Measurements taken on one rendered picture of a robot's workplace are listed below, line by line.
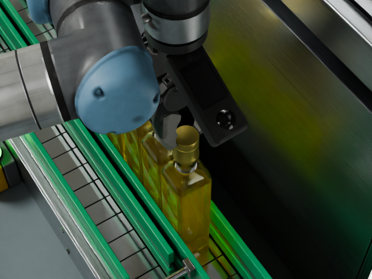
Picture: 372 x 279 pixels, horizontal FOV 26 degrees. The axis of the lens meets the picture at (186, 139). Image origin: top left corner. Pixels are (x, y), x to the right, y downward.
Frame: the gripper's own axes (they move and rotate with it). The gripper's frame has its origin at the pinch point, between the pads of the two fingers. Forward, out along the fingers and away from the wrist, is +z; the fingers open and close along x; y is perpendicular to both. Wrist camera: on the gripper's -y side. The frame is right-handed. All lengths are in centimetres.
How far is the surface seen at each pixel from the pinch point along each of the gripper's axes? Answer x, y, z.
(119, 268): 13.0, -2.6, 18.8
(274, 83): -12.2, -2.0, -5.5
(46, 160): 13.4, 19.6, 18.7
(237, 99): -12.2, 5.3, 5.5
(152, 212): 4.0, 3.3, 20.1
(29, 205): 17, 27, 40
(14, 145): 15.0, 31.4, 27.5
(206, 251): -1.5, -3.4, 27.3
